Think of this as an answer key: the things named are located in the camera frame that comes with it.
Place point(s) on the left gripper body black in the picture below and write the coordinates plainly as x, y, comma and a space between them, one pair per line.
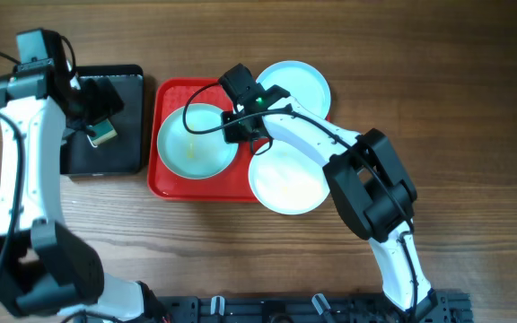
94, 106

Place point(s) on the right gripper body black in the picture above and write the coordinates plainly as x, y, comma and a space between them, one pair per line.
239, 132

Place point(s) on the yellow green sponge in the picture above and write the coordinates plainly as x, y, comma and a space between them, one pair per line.
101, 133

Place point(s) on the white plate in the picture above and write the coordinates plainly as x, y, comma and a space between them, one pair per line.
286, 181

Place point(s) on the light blue plate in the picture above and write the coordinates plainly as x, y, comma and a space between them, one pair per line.
192, 156
303, 81

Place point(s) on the light blue plate top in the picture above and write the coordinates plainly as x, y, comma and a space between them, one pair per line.
303, 81

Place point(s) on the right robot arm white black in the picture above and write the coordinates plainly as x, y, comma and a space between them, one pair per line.
371, 189

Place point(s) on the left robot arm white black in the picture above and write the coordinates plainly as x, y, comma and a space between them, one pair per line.
46, 270

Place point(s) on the red plastic tray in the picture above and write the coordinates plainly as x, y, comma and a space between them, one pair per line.
231, 185

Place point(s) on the black water basin tray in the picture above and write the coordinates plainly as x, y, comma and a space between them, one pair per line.
122, 154

